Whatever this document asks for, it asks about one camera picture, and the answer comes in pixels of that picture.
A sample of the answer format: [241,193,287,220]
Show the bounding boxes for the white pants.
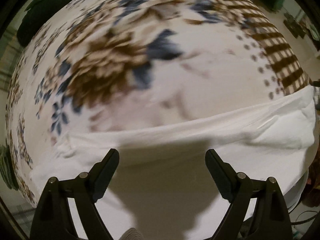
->
[30,86,318,239]

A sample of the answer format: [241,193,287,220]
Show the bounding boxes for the folded grey-green clothes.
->
[0,145,18,191]

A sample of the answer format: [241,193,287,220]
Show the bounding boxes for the brown checkered bed sheet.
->
[210,0,311,99]

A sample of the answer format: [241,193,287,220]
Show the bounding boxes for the floral bed blanket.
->
[5,0,288,205]

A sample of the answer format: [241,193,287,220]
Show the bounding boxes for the dark shoes on floor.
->
[283,12,308,38]

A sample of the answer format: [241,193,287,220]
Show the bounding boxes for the dark green duvet bundle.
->
[17,0,72,47]

